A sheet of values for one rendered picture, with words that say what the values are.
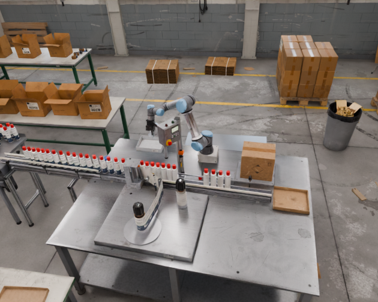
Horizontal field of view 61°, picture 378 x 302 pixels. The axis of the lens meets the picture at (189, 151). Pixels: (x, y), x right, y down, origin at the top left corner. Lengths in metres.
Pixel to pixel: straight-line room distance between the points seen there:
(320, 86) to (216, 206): 3.76
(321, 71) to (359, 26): 2.50
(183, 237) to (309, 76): 4.12
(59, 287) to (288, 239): 1.76
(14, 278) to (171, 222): 1.24
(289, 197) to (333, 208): 1.29
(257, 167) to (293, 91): 3.21
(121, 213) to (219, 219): 0.85
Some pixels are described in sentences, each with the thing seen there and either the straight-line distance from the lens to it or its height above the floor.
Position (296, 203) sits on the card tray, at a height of 0.83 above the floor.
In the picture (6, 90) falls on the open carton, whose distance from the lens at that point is 5.24.
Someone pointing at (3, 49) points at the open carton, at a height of 0.94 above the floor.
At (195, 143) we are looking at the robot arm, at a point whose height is 1.14.
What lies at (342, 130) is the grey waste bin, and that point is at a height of 0.38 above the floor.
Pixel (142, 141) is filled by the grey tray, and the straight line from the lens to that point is 3.48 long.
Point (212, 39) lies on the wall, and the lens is 8.08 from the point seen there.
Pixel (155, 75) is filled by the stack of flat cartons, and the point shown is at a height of 0.18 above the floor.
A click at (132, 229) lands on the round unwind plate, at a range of 2.70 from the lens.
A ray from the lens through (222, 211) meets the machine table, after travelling 2.84.
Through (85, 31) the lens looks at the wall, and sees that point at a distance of 8.94.
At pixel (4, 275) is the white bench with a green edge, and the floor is 0.80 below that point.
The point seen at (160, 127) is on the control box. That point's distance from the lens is 2.72.
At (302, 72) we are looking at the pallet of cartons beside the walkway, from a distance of 5.93.
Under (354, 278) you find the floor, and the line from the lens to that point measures 3.72.
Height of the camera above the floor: 2.95
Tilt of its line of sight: 37 degrees down
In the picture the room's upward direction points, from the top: 3 degrees counter-clockwise
